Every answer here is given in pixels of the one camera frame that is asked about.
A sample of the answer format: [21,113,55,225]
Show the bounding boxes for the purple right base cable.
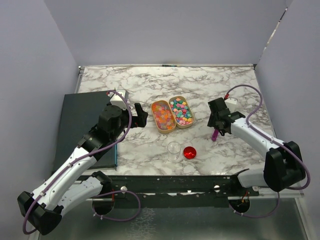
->
[232,191,281,219]

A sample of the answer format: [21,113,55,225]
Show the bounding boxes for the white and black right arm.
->
[207,97,306,196]

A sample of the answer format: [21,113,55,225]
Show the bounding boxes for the purple plastic scoop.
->
[211,129,219,142]

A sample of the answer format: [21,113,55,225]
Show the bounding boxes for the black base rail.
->
[92,171,259,209]

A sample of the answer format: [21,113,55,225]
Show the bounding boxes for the dark box with blue edge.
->
[51,91,110,173]

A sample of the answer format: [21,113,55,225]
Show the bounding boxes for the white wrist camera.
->
[108,89,129,110]
[224,97,238,113]

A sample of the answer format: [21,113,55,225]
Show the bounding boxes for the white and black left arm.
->
[17,103,148,235]

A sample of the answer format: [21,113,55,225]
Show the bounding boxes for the clear plastic cup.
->
[167,141,181,163]

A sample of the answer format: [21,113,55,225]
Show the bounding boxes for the beige tray translucent star candies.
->
[151,100,177,134]

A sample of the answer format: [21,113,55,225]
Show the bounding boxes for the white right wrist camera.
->
[224,97,238,113]

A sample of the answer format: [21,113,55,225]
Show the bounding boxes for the beige tray opaque star candies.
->
[168,96,195,129]

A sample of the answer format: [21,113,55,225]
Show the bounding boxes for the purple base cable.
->
[91,190,142,223]
[232,191,281,219]

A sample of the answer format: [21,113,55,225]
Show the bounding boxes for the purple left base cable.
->
[91,190,142,223]

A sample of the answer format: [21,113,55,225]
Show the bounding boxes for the red round lid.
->
[183,146,197,160]

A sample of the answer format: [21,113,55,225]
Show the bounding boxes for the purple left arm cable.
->
[22,88,133,235]

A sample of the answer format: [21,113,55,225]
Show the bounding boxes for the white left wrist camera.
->
[108,89,129,110]

